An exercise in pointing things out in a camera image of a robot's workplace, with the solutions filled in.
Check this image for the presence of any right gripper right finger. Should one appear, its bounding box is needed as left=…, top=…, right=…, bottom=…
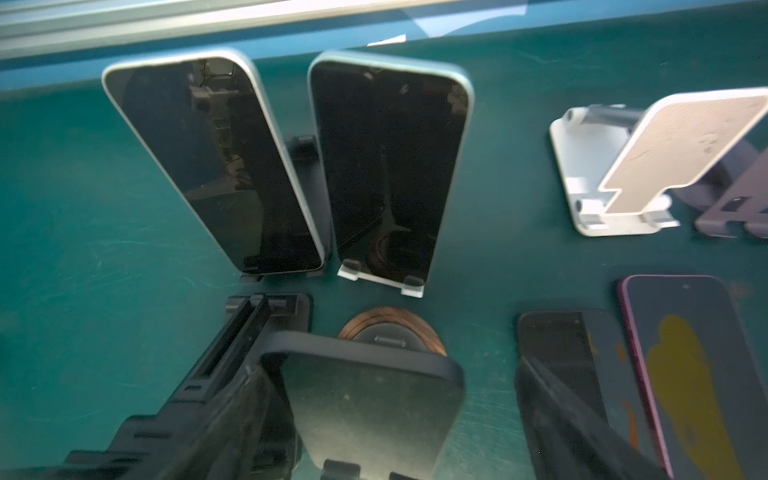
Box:
left=515, top=357, right=666, bottom=479

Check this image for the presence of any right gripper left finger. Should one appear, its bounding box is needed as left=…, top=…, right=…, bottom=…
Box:
left=1, top=366, right=300, bottom=479

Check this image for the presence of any black stand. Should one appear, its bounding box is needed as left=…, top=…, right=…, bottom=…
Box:
left=107, top=292, right=313, bottom=457
left=241, top=136, right=333, bottom=281

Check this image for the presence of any black phone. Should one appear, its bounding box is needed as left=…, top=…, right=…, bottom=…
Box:
left=307, top=50, right=475, bottom=285
left=516, top=309, right=662, bottom=466
left=260, top=331, right=465, bottom=479
left=101, top=48, right=328, bottom=276

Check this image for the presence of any purple phone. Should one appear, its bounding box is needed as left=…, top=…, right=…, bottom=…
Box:
left=618, top=275, right=767, bottom=479

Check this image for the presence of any white phone stand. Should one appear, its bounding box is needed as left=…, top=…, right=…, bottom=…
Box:
left=549, top=87, right=767, bottom=237

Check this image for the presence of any aluminium frame back bar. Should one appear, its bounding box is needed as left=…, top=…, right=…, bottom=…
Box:
left=1, top=0, right=427, bottom=60

